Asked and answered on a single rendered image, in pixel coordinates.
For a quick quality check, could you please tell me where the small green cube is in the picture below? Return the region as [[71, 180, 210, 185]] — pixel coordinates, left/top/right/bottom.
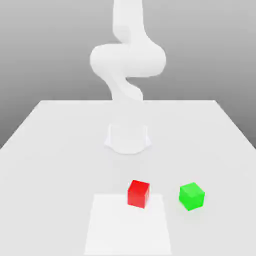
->
[[178, 181, 206, 212]]

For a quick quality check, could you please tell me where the small red cube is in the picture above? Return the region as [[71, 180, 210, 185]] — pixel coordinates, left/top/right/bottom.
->
[[127, 179, 151, 209]]

